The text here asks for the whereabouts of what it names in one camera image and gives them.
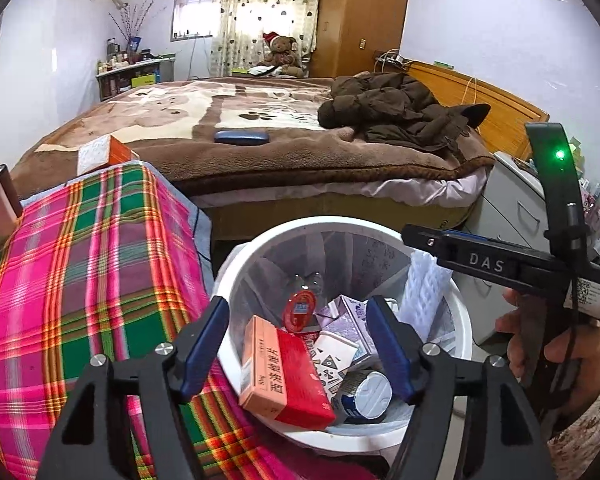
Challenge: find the brown printed blanket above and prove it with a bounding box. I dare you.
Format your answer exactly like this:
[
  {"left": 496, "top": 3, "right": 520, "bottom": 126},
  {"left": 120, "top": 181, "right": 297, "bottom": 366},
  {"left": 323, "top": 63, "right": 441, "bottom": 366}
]
[{"left": 10, "top": 76, "right": 496, "bottom": 196}]

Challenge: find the white pink bin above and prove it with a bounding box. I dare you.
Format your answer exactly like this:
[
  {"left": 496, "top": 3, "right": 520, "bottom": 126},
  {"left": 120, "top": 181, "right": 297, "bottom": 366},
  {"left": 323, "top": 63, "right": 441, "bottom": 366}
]
[{"left": 211, "top": 216, "right": 475, "bottom": 451}]

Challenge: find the grey drawer cabinet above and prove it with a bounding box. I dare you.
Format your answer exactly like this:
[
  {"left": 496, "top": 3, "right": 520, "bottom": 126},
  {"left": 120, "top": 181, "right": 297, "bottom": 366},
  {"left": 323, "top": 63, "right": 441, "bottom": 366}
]
[{"left": 462, "top": 152, "right": 561, "bottom": 346}]

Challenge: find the heart print curtain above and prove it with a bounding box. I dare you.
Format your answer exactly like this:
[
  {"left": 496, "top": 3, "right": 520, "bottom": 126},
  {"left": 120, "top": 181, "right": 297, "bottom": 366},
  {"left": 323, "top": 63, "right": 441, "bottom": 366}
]
[{"left": 210, "top": 0, "right": 326, "bottom": 77}]

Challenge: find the red medicine box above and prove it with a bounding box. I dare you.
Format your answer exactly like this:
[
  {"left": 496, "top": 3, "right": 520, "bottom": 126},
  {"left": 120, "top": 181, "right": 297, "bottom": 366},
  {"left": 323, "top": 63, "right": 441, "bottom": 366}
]
[{"left": 238, "top": 315, "right": 337, "bottom": 431}]

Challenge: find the white shelf unit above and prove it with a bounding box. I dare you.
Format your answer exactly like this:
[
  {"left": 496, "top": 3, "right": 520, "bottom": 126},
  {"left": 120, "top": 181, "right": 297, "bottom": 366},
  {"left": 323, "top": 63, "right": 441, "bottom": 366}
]
[{"left": 96, "top": 55, "right": 176, "bottom": 102}]

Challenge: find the wooden wardrobe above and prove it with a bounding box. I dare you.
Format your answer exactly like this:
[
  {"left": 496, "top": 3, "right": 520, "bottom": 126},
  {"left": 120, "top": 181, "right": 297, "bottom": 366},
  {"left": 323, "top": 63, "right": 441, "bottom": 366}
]
[{"left": 307, "top": 0, "right": 413, "bottom": 78}]

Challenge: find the red drink can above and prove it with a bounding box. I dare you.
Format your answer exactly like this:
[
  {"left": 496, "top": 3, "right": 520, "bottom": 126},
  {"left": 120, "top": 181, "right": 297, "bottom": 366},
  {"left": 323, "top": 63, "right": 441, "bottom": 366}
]
[{"left": 282, "top": 290, "right": 323, "bottom": 333}]

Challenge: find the small window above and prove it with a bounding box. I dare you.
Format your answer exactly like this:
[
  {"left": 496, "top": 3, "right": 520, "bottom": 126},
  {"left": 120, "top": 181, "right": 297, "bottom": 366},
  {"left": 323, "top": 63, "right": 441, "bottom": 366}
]
[{"left": 171, "top": 0, "right": 221, "bottom": 42}]

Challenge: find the pale pink bed sheet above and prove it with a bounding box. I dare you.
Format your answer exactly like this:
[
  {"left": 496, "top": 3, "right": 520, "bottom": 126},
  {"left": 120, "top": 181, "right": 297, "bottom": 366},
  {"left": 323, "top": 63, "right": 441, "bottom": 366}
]
[{"left": 357, "top": 167, "right": 488, "bottom": 210}]

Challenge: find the white foam fruit net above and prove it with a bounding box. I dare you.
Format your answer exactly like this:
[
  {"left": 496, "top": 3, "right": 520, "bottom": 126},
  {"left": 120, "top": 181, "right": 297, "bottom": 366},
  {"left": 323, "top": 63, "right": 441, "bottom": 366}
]
[{"left": 400, "top": 252, "right": 453, "bottom": 331}]

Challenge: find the white red milk carton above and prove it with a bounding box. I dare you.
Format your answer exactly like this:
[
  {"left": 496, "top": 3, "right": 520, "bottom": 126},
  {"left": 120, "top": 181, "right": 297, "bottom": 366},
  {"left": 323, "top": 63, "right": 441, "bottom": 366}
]
[{"left": 305, "top": 330, "right": 361, "bottom": 396}]

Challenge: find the dark brown jacket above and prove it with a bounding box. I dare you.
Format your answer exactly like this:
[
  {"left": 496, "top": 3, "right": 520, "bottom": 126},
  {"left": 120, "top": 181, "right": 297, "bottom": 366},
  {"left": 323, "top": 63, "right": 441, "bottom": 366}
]
[{"left": 317, "top": 71, "right": 492, "bottom": 153}]

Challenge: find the person's right forearm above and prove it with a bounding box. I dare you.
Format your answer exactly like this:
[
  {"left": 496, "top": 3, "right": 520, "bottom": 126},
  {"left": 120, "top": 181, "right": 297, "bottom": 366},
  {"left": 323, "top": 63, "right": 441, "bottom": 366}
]
[{"left": 547, "top": 360, "right": 600, "bottom": 480}]

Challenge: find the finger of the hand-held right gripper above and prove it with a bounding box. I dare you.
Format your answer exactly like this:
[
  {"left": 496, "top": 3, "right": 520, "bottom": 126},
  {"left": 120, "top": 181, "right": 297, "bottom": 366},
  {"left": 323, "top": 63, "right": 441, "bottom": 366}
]
[
  {"left": 401, "top": 225, "right": 448, "bottom": 261},
  {"left": 442, "top": 230, "right": 491, "bottom": 243}
]

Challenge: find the white blue plastic bottle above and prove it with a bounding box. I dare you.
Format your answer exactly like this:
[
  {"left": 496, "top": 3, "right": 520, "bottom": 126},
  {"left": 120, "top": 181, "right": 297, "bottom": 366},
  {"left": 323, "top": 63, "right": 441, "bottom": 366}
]
[{"left": 332, "top": 370, "right": 393, "bottom": 423}]

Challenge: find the pink green plaid tablecloth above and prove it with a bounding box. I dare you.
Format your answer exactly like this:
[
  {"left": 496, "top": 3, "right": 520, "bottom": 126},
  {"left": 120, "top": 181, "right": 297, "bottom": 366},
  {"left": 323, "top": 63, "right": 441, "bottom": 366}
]
[{"left": 0, "top": 161, "right": 376, "bottom": 480}]

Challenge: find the crushed clear plastic bottle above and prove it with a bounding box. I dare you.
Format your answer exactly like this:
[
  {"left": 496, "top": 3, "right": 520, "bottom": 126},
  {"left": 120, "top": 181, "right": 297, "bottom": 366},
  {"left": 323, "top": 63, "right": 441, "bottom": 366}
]
[{"left": 285, "top": 270, "right": 326, "bottom": 296}]

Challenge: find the white orange box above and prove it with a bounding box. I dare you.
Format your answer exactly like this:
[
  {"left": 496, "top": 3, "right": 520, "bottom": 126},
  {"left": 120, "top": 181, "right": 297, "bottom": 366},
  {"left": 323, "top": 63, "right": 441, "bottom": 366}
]
[{"left": 76, "top": 135, "right": 140, "bottom": 176}]

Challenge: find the purple milk carton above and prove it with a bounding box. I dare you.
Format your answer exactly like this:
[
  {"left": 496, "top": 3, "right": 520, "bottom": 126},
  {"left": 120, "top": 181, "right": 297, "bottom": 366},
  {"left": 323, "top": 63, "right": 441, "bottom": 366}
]
[{"left": 317, "top": 295, "right": 381, "bottom": 361}]

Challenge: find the person's right hand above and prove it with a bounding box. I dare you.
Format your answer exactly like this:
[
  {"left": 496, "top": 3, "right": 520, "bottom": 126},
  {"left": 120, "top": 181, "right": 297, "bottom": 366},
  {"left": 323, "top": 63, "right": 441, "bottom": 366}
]
[{"left": 495, "top": 290, "right": 600, "bottom": 401}]

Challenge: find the brown teddy bear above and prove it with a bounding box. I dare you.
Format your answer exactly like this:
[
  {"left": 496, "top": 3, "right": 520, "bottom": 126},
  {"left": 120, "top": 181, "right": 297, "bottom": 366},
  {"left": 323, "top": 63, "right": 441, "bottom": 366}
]
[{"left": 255, "top": 31, "right": 303, "bottom": 78}]

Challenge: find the wooden headboard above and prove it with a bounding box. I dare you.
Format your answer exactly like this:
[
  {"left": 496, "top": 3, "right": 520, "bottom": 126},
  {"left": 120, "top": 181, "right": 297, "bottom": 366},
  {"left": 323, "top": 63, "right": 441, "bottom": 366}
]
[{"left": 405, "top": 60, "right": 551, "bottom": 156}]

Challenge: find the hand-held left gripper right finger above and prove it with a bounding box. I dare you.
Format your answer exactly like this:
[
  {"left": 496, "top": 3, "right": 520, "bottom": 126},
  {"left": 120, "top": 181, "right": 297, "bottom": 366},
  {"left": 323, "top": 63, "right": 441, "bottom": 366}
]
[{"left": 365, "top": 295, "right": 556, "bottom": 480}]

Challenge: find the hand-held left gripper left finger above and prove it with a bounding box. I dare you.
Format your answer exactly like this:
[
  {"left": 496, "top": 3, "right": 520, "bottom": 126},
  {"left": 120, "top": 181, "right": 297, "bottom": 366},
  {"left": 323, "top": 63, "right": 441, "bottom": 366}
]
[{"left": 39, "top": 296, "right": 231, "bottom": 480}]

